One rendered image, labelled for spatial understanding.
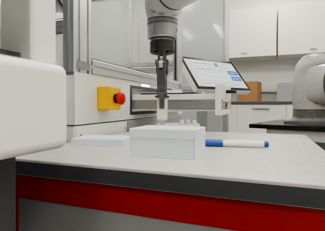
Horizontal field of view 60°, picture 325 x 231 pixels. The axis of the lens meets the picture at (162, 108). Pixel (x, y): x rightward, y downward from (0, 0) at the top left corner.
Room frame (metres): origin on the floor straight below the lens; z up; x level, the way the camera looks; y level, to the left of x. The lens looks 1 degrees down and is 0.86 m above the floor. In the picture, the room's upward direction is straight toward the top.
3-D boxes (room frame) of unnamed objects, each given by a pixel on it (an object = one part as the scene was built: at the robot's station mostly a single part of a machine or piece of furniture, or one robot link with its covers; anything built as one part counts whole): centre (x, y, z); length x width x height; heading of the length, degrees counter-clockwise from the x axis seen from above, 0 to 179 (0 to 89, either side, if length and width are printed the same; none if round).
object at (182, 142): (0.54, -0.01, 0.79); 0.13 x 0.09 x 0.05; 70
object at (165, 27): (0.84, 0.00, 1.07); 0.09 x 0.09 x 0.06
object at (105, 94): (0.88, 0.16, 0.88); 0.07 x 0.05 x 0.07; 159
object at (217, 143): (0.63, -0.17, 0.77); 0.14 x 0.02 x 0.02; 79
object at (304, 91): (1.13, -0.61, 0.95); 0.18 x 0.16 x 0.22; 23
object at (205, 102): (1.16, -0.04, 0.86); 0.40 x 0.26 x 0.06; 69
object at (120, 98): (0.87, 0.13, 0.88); 0.04 x 0.03 x 0.04; 159
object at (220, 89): (1.08, -0.24, 0.87); 0.29 x 0.02 x 0.11; 159
